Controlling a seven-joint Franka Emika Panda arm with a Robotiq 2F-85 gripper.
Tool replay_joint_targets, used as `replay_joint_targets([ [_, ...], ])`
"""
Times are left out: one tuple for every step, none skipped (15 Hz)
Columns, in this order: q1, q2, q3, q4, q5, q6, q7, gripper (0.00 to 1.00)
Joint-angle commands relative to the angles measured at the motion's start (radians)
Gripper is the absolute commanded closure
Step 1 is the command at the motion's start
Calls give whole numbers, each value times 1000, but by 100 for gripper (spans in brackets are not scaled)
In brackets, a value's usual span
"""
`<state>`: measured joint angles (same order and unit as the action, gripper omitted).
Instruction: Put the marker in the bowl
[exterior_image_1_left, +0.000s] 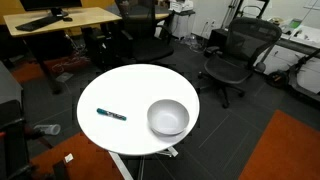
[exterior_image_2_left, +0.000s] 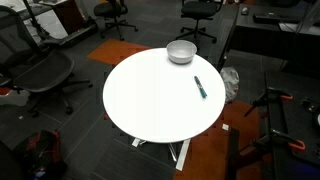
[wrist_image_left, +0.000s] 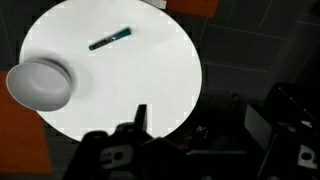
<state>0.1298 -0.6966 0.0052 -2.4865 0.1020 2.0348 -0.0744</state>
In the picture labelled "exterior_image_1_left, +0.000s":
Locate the black keyboard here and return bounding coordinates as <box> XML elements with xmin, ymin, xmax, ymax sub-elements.
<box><xmin>16</xmin><ymin>16</ymin><xmax>62</xmax><ymax>32</ymax></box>

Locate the white cabinet with printer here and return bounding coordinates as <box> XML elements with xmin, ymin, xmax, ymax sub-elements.
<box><xmin>169</xmin><ymin>0</ymin><xmax>195</xmax><ymax>39</ymax></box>

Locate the round white table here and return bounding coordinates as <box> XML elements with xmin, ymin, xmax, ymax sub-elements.
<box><xmin>77</xmin><ymin>64</ymin><xmax>200</xmax><ymax>180</ymax></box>

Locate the wooden desk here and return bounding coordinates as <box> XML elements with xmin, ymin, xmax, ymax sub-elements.
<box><xmin>3</xmin><ymin>7</ymin><xmax>121</xmax><ymax>94</ymax></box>

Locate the clear plastic cup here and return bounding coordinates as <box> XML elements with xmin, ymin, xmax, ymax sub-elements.
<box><xmin>35</xmin><ymin>124</ymin><xmax>61</xmax><ymax>136</ymax></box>

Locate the black cart at left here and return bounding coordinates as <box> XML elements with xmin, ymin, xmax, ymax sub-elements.
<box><xmin>0</xmin><ymin>100</ymin><xmax>32</xmax><ymax>180</ymax></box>

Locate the teal marker pen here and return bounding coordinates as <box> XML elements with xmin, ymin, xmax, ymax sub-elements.
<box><xmin>96</xmin><ymin>108</ymin><xmax>127</xmax><ymax>121</ymax></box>

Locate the black mesh office chair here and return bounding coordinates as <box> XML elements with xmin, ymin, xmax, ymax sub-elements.
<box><xmin>198</xmin><ymin>17</ymin><xmax>282</xmax><ymax>108</ymax></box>

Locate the white bowl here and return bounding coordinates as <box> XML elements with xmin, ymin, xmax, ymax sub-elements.
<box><xmin>147</xmin><ymin>99</ymin><xmax>190</xmax><ymax>136</ymax></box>

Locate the black electric scooter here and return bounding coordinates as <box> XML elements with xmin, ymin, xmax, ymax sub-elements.
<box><xmin>266</xmin><ymin>48</ymin><xmax>320</xmax><ymax>103</ymax></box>

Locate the black computer mouse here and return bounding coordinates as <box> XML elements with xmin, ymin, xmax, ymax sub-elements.
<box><xmin>63</xmin><ymin>17</ymin><xmax>73</xmax><ymax>22</ymax></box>

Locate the black monitor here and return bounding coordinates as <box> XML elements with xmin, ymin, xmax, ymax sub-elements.
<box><xmin>20</xmin><ymin>0</ymin><xmax>82</xmax><ymax>16</ymax></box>

